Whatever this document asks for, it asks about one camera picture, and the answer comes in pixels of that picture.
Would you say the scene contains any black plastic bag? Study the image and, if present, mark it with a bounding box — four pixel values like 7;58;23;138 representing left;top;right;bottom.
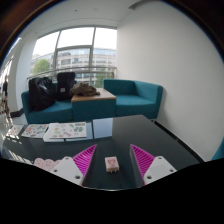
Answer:
28;76;57;112

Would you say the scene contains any teal upholstered chair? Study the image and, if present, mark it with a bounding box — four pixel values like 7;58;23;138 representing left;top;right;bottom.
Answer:
211;137;224;162

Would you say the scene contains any brown crumpled jacket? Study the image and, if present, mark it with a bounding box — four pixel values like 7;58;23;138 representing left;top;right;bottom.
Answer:
69;81;101;98

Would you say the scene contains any small pink charger block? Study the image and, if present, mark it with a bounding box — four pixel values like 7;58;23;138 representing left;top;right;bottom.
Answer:
104;155;121;174

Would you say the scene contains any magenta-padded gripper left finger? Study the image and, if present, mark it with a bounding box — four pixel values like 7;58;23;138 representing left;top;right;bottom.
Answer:
49;143;99;188

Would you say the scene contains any person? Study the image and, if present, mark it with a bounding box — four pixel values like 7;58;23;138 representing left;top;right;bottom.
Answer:
1;74;10;98

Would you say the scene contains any black backpack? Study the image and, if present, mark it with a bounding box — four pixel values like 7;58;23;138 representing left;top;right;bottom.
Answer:
55;71;77;102

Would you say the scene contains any wood-topped teal side table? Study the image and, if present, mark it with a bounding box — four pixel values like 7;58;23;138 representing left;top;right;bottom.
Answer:
70;87;118;123

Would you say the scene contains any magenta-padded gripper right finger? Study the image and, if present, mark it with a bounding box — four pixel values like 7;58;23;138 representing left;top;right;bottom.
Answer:
129;143;178;188

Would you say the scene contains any metal window railing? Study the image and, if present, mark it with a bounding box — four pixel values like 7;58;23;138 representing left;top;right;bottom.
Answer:
26;65;118;88

